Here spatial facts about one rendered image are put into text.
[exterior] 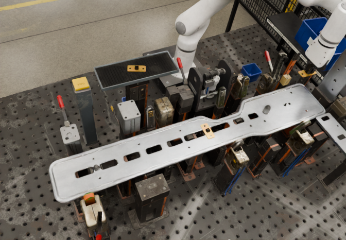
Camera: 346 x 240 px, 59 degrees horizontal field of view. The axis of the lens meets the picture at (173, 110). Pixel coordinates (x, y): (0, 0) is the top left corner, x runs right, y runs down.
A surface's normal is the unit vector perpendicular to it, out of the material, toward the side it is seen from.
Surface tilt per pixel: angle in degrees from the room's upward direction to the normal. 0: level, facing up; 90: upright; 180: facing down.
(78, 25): 0
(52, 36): 0
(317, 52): 90
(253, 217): 0
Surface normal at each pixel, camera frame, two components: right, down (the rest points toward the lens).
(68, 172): 0.11, -0.60
